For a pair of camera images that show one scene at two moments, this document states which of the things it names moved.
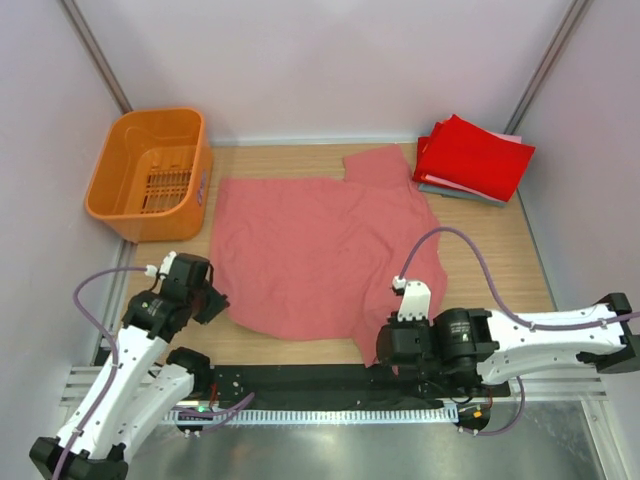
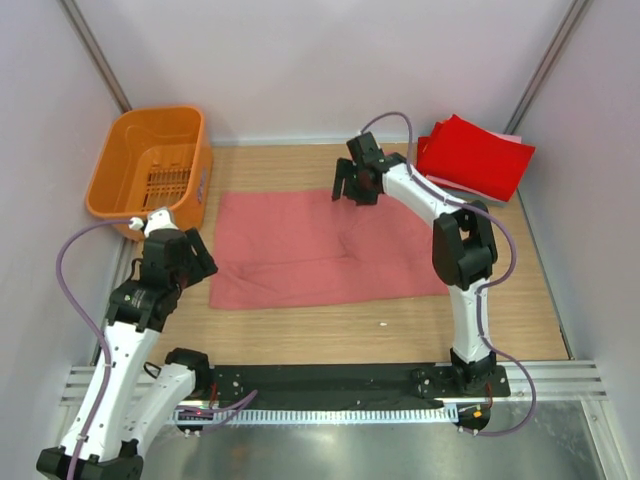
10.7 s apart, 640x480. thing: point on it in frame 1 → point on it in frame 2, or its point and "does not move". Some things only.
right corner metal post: (545, 67) does not move
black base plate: (340, 382) does not move
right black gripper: (393, 318) → (344, 170)
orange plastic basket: (154, 174) does not move
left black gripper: (217, 304) → (202, 263)
